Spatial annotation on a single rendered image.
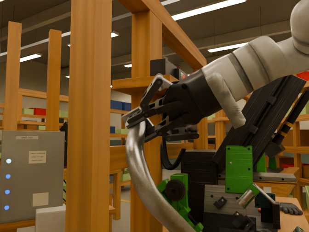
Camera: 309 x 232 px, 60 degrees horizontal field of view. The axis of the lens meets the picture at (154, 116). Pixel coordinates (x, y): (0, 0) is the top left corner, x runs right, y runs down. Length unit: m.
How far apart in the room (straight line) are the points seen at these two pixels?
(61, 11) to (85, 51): 6.55
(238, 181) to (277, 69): 0.88
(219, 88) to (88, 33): 0.54
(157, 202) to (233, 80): 0.21
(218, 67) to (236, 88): 0.04
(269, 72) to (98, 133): 0.51
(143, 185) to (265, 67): 0.24
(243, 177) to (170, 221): 0.85
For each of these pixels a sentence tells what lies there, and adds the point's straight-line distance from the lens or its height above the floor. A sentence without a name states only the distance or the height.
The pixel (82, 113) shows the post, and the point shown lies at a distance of 0.79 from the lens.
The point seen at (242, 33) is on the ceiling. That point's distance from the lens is 8.90.
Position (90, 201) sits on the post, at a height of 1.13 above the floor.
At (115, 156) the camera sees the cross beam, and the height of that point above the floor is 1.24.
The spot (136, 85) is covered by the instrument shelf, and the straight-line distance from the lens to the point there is 1.04.
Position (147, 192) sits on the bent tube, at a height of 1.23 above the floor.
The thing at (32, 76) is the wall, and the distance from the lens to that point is 12.55.
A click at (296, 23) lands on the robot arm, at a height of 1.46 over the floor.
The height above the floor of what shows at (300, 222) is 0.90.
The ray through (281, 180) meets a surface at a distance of 1.37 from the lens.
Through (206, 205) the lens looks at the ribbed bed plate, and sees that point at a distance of 1.28.
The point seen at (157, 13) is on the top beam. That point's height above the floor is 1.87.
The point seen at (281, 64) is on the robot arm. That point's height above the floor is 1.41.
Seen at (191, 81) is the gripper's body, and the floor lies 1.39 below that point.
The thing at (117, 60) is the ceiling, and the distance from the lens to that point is 11.10.
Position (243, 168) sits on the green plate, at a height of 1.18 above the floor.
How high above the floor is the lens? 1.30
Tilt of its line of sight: 5 degrees up
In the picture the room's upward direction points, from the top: straight up
